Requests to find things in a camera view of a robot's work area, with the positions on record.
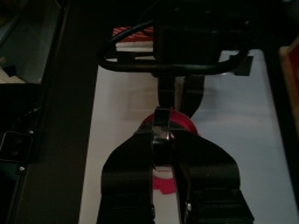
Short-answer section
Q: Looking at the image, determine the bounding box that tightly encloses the black rounded device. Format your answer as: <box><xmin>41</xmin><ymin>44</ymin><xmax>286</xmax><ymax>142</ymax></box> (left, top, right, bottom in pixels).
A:
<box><xmin>0</xmin><ymin>130</ymin><xmax>35</xmax><ymax>163</ymax></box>

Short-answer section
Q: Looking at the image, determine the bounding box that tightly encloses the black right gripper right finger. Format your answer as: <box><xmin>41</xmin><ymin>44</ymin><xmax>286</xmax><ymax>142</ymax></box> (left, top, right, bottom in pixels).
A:
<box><xmin>171</xmin><ymin>129</ymin><xmax>257</xmax><ymax>224</ymax></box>

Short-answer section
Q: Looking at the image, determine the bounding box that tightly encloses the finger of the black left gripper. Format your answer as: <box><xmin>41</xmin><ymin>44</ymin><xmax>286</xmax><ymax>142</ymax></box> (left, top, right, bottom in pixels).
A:
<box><xmin>157</xmin><ymin>73</ymin><xmax>177</xmax><ymax>111</ymax></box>
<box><xmin>182</xmin><ymin>73</ymin><xmax>207</xmax><ymax>118</ymax></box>

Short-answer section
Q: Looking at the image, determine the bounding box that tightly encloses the pink rectangular block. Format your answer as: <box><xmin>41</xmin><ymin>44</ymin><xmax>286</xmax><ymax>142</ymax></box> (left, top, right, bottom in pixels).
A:
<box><xmin>111</xmin><ymin>25</ymin><xmax>155</xmax><ymax>53</ymax></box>

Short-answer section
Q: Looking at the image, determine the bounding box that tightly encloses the white cutting board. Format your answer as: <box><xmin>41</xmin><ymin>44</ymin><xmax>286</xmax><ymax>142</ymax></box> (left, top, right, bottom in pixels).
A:
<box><xmin>79</xmin><ymin>49</ymin><xmax>299</xmax><ymax>224</ymax></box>

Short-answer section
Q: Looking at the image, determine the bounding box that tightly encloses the small red dough piece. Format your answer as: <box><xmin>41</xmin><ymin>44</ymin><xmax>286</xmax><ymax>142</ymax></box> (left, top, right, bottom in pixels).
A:
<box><xmin>151</xmin><ymin>174</ymin><xmax>178</xmax><ymax>195</ymax></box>

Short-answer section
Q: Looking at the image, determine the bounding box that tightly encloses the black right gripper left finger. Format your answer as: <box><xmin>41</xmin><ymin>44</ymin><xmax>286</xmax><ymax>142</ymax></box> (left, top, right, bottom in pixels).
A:
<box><xmin>98</xmin><ymin>125</ymin><xmax>157</xmax><ymax>224</ymax></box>

